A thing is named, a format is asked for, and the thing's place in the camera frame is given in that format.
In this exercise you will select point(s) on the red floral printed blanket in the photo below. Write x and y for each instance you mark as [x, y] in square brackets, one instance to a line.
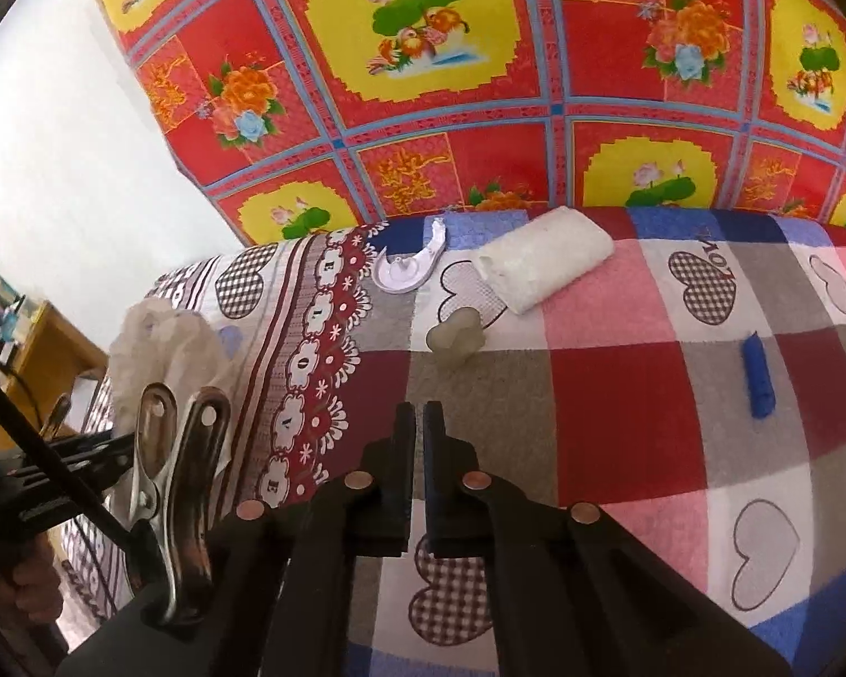
[465, 84]

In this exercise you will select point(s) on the small translucent flower cap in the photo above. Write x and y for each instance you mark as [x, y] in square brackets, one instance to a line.
[455, 338]

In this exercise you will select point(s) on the person's left hand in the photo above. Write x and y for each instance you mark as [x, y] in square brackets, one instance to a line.
[21, 585]

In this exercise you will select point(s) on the teal box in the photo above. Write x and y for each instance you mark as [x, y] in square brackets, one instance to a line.
[3, 300]

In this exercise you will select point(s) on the white plastic bag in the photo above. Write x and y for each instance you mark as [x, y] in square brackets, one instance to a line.
[162, 352]

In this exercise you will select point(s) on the checked heart bed sheet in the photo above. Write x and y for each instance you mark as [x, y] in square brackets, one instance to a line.
[606, 402]

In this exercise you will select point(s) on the white curved plastic piece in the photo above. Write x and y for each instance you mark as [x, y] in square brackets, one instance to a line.
[405, 275]

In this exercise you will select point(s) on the wooden desk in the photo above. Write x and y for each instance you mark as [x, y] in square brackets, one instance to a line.
[49, 359]

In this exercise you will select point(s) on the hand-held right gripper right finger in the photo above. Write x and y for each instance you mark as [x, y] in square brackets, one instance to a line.
[433, 479]

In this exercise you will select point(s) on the white folded towel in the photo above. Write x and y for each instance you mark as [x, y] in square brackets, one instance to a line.
[546, 261]

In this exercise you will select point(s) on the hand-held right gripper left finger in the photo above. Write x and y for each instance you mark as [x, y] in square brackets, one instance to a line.
[403, 465]

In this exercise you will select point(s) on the small blue roll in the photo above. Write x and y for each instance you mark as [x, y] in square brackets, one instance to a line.
[758, 377]

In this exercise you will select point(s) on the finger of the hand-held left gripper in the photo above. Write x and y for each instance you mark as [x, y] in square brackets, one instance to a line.
[77, 458]

